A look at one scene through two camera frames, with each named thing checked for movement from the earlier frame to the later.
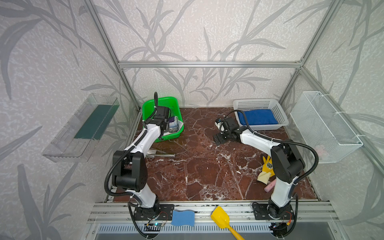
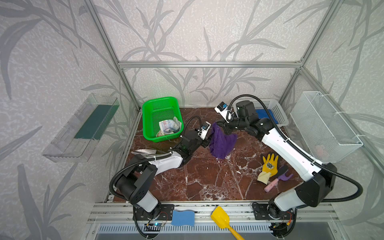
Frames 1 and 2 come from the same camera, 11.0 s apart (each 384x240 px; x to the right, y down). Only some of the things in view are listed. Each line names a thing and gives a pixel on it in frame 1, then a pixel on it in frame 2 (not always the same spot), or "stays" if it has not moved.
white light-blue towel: x=175 y=126 stays
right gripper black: x=221 y=137 -> x=227 y=125
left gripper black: x=167 y=120 -> x=197 y=136
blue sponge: x=180 y=218 stays
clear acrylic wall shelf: x=75 y=141 stays
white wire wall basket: x=323 y=128 stays
